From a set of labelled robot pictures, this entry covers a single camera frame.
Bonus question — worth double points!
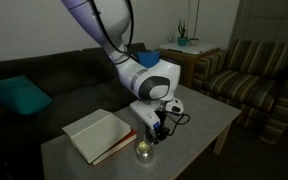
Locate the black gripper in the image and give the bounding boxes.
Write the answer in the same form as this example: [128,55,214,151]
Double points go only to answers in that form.
[145,111,170,145]

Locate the glass candle jar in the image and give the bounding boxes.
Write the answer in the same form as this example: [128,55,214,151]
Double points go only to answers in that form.
[135,139,155,164]

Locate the red hardcover book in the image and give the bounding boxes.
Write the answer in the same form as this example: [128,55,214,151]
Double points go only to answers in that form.
[91,129,138,167]

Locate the small white wrist connector box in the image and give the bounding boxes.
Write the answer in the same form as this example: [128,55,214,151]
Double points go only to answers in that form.
[169,98,185,114]

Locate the white hardcover book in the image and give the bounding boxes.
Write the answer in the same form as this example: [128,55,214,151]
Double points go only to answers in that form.
[61,108,132,165]

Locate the wooden coffee table leg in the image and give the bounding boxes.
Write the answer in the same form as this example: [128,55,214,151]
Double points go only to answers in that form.
[213,122,233,156]

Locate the wooden side table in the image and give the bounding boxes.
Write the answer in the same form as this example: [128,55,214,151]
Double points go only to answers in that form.
[157,47,222,89]

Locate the blue throw cushion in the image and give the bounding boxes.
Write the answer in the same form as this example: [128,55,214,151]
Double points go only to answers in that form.
[136,50,161,69]

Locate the white flat board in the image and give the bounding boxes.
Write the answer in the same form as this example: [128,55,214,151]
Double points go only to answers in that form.
[158,42,220,55]

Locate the teal pot with plant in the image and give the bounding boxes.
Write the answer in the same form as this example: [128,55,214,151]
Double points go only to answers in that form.
[177,19,189,47]

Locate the small white plant pot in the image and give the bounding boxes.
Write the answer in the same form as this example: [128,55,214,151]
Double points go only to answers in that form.
[187,0,202,47]

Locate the striped armchair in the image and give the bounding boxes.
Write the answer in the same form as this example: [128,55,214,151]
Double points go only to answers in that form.
[192,39,288,145]

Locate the dark grey fabric sofa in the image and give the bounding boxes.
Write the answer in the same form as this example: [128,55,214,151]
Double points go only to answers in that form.
[0,42,180,180]

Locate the teal throw cushion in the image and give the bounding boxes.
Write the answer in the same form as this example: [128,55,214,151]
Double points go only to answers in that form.
[0,74,54,116]

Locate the window blinds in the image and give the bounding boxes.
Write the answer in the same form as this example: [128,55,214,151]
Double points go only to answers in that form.
[230,0,288,46]

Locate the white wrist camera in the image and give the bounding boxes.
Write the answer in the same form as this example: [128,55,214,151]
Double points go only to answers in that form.
[129,100,161,130]

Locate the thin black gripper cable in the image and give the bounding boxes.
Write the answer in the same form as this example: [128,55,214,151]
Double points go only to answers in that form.
[165,111,191,137]

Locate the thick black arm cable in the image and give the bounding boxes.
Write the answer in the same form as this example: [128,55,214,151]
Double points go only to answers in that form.
[89,0,136,65]

